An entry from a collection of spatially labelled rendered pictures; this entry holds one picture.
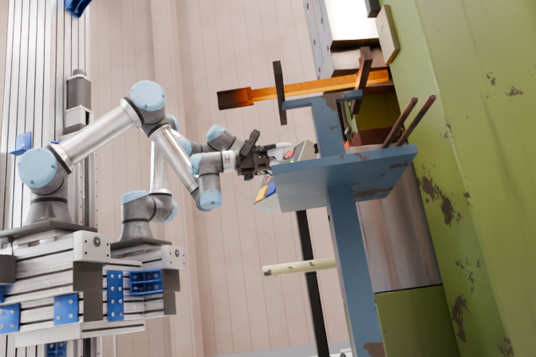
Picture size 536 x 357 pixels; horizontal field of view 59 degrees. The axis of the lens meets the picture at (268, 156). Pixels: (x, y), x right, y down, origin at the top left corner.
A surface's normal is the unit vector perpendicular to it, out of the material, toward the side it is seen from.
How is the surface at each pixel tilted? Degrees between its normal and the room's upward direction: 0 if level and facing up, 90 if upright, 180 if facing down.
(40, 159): 94
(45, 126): 90
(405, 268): 90
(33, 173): 94
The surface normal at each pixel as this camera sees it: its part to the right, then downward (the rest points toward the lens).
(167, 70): -0.34, -0.26
